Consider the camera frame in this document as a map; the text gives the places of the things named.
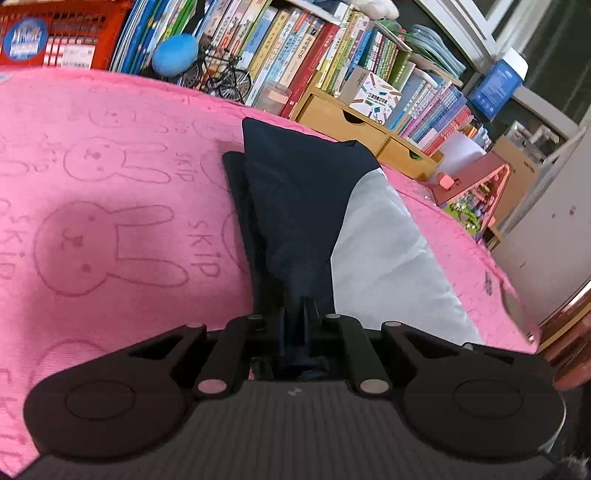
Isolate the reddish wooden furniture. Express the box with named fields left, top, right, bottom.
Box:
left=537, top=285, right=591, bottom=394

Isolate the red plastic basket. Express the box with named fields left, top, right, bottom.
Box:
left=0, top=0, right=136, bottom=71

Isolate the black model bicycle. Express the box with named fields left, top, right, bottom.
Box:
left=178, top=46, right=253, bottom=105

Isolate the blue egg-shaped toy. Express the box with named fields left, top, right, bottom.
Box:
left=151, top=32, right=201, bottom=78

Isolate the white and navy jacket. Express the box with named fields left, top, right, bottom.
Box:
left=222, top=117, right=486, bottom=371

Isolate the brown cardboard box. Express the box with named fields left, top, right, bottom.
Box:
left=488, top=135, right=542, bottom=232

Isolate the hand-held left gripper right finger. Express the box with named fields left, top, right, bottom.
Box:
left=301, top=296, right=468, bottom=398

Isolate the pink bunny plush toy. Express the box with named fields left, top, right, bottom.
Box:
left=359, top=0, right=399, bottom=20

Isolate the tall blue box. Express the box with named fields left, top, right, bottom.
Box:
left=465, top=47, right=530, bottom=124

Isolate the row of colourful books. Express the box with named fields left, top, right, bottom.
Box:
left=111, top=0, right=491, bottom=158

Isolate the pink rabbit-print blanket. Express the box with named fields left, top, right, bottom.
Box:
left=0, top=65, right=542, bottom=479

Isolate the pink toy house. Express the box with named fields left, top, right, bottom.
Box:
left=431, top=150, right=516, bottom=232

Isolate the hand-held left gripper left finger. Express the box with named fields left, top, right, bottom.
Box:
left=128, top=308, right=284, bottom=401

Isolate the small printed white box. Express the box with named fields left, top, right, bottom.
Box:
left=339, top=65, right=403, bottom=126

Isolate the wooden drawer organizer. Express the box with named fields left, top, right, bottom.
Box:
left=290, top=87, right=445, bottom=182

